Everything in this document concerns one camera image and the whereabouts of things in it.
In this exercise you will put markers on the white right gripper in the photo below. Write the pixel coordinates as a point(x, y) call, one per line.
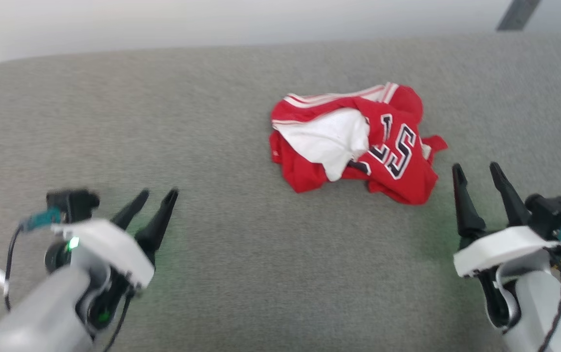
point(500, 247)

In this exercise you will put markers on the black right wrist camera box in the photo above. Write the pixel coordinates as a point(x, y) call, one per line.
point(556, 212)

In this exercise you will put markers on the grey fabric sofa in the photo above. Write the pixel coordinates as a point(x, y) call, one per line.
point(241, 254)

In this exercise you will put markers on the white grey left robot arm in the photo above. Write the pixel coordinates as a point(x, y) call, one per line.
point(41, 318)

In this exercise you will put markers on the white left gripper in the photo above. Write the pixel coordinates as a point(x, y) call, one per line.
point(114, 247)

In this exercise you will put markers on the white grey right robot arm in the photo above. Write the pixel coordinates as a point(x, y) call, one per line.
point(549, 313)

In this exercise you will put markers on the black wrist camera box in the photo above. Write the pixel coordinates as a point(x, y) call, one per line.
point(73, 203)
point(556, 212)

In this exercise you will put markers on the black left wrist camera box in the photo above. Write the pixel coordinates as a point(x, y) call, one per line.
point(73, 203)

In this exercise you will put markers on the red and white basketball jersey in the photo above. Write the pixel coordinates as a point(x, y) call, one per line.
point(388, 161)

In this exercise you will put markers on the dark grey slanted strip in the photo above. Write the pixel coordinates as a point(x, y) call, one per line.
point(517, 14)

